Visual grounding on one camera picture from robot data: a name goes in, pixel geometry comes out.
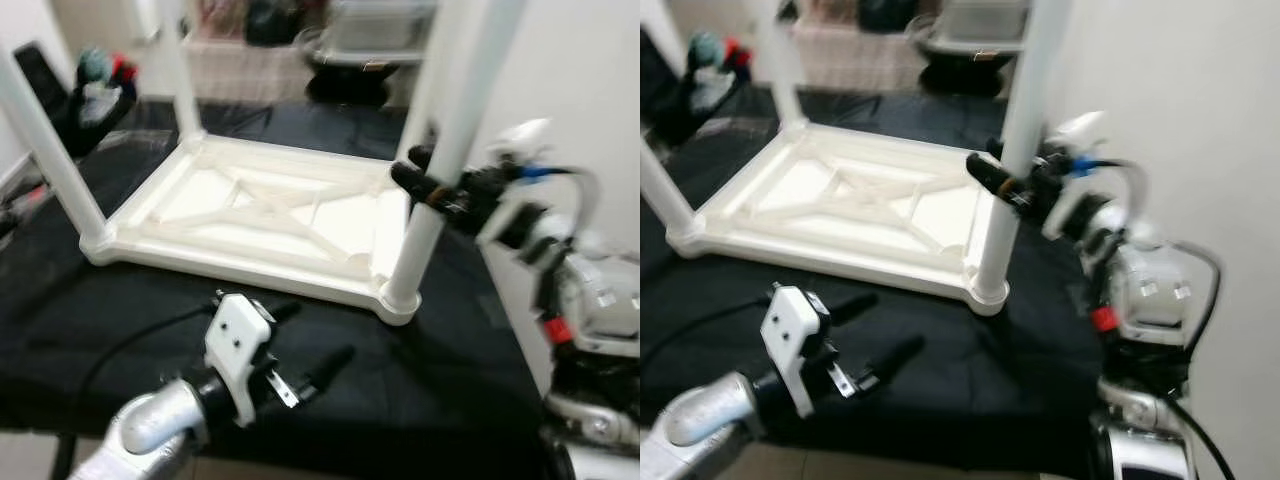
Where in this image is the black tablecloth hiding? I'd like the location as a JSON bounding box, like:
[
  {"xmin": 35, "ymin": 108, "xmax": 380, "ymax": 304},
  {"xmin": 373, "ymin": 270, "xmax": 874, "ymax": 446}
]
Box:
[
  {"xmin": 0, "ymin": 95, "xmax": 546, "ymax": 476},
  {"xmin": 640, "ymin": 85, "xmax": 1106, "ymax": 476}
]

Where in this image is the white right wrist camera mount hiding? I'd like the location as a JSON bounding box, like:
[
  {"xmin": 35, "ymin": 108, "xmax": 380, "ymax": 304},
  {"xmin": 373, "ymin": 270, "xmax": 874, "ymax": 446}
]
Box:
[
  {"xmin": 478, "ymin": 118, "xmax": 556, "ymax": 251},
  {"xmin": 1040, "ymin": 110, "xmax": 1121, "ymax": 241}
]

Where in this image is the black bulky bag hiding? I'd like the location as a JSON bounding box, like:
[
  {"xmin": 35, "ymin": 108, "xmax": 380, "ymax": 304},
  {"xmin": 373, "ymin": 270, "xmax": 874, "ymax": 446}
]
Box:
[
  {"xmin": 245, "ymin": 0, "xmax": 306, "ymax": 46},
  {"xmin": 855, "ymin": 0, "xmax": 921, "ymax": 33}
]

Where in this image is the black round stool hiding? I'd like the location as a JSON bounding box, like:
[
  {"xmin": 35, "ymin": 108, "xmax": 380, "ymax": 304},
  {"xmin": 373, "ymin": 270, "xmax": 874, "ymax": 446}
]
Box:
[
  {"xmin": 915, "ymin": 65, "xmax": 1011, "ymax": 99},
  {"xmin": 305, "ymin": 75, "xmax": 401, "ymax": 109}
]

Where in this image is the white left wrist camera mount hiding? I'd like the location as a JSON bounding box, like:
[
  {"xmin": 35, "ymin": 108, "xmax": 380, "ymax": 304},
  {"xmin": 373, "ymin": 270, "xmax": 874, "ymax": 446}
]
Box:
[
  {"xmin": 760, "ymin": 285, "xmax": 833, "ymax": 419},
  {"xmin": 203, "ymin": 292, "xmax": 276, "ymax": 429}
]

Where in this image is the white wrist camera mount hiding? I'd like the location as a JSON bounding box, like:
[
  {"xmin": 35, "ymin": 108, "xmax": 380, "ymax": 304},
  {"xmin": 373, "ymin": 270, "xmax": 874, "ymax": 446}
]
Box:
[
  {"xmin": 203, "ymin": 292, "xmax": 276, "ymax": 429},
  {"xmin": 760, "ymin": 285, "xmax": 833, "ymax": 419},
  {"xmin": 1040, "ymin": 110, "xmax": 1121, "ymax": 241},
  {"xmin": 478, "ymin": 118, "xmax": 556, "ymax": 251}
]

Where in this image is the clear plastic storage box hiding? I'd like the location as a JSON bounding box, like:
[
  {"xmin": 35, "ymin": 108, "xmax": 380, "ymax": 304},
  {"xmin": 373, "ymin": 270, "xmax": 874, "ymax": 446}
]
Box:
[
  {"xmin": 325, "ymin": 0, "xmax": 436, "ymax": 56},
  {"xmin": 935, "ymin": 0, "xmax": 1041, "ymax": 46}
]

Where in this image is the white plastic table leg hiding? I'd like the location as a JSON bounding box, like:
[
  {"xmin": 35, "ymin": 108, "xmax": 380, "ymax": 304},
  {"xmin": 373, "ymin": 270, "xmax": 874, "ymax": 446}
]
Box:
[
  {"xmin": 380, "ymin": 0, "xmax": 529, "ymax": 316},
  {"xmin": 965, "ymin": 0, "xmax": 1073, "ymax": 306},
  {"xmin": 750, "ymin": 0, "xmax": 811, "ymax": 136},
  {"xmin": 640, "ymin": 145, "xmax": 706, "ymax": 246},
  {"xmin": 0, "ymin": 45, "xmax": 109, "ymax": 256},
  {"xmin": 155, "ymin": 0, "xmax": 206, "ymax": 146},
  {"xmin": 405, "ymin": 40, "xmax": 446, "ymax": 151}
]

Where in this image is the beige checked fabric cover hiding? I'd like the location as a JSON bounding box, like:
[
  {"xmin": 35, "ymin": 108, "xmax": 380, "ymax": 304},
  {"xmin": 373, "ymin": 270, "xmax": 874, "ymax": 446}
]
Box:
[
  {"xmin": 185, "ymin": 35, "xmax": 321, "ymax": 106},
  {"xmin": 790, "ymin": 20, "xmax": 931, "ymax": 96}
]

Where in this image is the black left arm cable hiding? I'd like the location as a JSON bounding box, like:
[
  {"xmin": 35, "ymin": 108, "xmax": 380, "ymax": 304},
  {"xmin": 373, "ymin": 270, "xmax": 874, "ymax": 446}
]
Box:
[
  {"xmin": 50, "ymin": 300, "xmax": 216, "ymax": 480},
  {"xmin": 640, "ymin": 295, "xmax": 771, "ymax": 346}
]

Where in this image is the black open suitcase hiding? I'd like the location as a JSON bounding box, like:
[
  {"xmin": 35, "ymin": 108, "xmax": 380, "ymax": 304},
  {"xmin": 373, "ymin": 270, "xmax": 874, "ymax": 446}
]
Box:
[
  {"xmin": 640, "ymin": 30, "xmax": 756, "ymax": 151},
  {"xmin": 15, "ymin": 40, "xmax": 141, "ymax": 161}
]

